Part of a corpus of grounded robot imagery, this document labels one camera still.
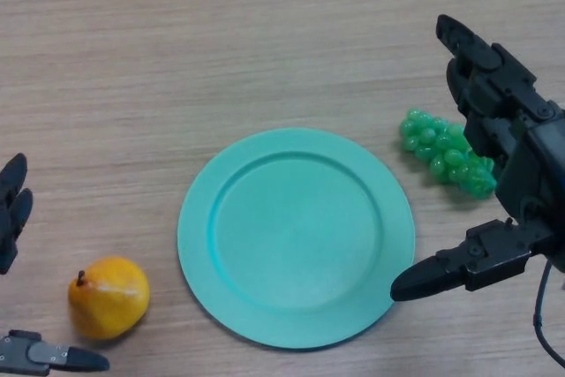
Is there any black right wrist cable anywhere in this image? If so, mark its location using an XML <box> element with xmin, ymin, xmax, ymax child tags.
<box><xmin>533</xmin><ymin>259</ymin><xmax>565</xmax><ymax>363</ymax></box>

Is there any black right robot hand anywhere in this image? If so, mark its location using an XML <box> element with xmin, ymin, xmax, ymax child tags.
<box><xmin>390</xmin><ymin>13</ymin><xmax>565</xmax><ymax>303</ymax></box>

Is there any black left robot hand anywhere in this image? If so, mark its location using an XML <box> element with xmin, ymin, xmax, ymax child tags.
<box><xmin>0</xmin><ymin>153</ymin><xmax>110</xmax><ymax>377</ymax></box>

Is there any yellow pear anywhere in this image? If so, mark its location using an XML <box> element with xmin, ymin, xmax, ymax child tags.
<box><xmin>67</xmin><ymin>256</ymin><xmax>151</xmax><ymax>342</ymax></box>

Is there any green round plate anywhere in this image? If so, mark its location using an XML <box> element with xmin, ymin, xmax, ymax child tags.
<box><xmin>177</xmin><ymin>127</ymin><xmax>417</xmax><ymax>350</ymax></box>

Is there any green plastic grape bunch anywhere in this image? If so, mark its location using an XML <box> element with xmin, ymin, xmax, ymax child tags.
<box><xmin>399</xmin><ymin>107</ymin><xmax>498</xmax><ymax>201</ymax></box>

